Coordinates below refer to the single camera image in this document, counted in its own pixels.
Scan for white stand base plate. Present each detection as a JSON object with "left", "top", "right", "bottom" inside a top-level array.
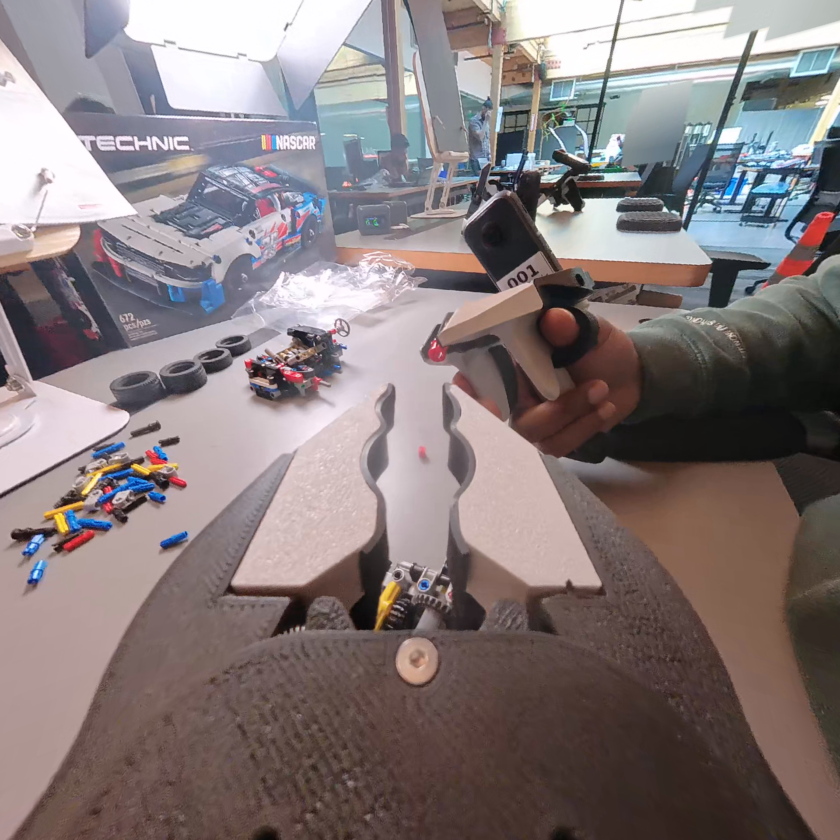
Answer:
[{"left": 0, "top": 377, "right": 130, "bottom": 494}]

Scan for clear plastic bag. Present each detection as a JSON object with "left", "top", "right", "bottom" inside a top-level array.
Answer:
[{"left": 252, "top": 252, "right": 429, "bottom": 315}]

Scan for person's right hand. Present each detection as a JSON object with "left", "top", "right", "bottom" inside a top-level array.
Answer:
[{"left": 453, "top": 307, "right": 643, "bottom": 458}]

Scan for grey lego gear assembly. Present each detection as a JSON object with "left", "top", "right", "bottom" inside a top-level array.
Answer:
[{"left": 374, "top": 561, "right": 455, "bottom": 632}]

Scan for lego car chassis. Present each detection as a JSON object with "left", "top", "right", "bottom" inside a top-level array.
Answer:
[{"left": 245, "top": 318, "right": 350, "bottom": 400}]

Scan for black handle device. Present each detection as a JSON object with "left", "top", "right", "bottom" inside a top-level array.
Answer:
[{"left": 517, "top": 150, "right": 592, "bottom": 212}]

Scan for black speaker box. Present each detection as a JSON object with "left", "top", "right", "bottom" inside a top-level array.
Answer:
[{"left": 356, "top": 202, "right": 409, "bottom": 236}]

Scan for pile of coloured lego pins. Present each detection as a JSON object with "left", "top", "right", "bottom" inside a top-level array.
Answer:
[{"left": 10, "top": 420, "right": 189, "bottom": 586}]

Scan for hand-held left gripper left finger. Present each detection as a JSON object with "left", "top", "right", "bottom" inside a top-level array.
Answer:
[{"left": 230, "top": 384, "right": 396, "bottom": 598}]

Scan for person in green sweatshirt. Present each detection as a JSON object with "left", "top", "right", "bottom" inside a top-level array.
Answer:
[{"left": 784, "top": 492, "right": 840, "bottom": 756}]

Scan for grey table with wooden edge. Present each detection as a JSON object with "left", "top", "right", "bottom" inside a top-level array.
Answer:
[{"left": 331, "top": 174, "right": 713, "bottom": 290}]

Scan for whiteboard on wooden easel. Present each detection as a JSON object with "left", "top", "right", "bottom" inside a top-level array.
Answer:
[{"left": 407, "top": 0, "right": 492, "bottom": 219}]

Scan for lego set box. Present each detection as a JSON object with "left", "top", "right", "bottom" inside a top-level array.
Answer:
[{"left": 62, "top": 0, "right": 375, "bottom": 349}]

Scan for white marker board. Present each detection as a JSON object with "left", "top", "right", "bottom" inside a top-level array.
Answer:
[{"left": 0, "top": 39, "right": 137, "bottom": 227}]

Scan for person's right forearm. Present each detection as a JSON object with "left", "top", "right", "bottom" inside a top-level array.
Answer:
[{"left": 626, "top": 262, "right": 840, "bottom": 427}]

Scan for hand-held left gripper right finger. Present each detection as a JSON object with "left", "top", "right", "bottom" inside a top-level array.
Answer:
[{"left": 443, "top": 384, "right": 605, "bottom": 599}]

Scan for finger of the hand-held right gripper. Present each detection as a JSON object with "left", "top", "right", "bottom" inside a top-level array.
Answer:
[
  {"left": 436, "top": 282, "right": 546, "bottom": 349},
  {"left": 451, "top": 322, "right": 564, "bottom": 422}
]

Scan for orange traffic cone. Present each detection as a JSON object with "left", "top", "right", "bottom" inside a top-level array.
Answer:
[{"left": 764, "top": 211, "right": 840, "bottom": 290}]

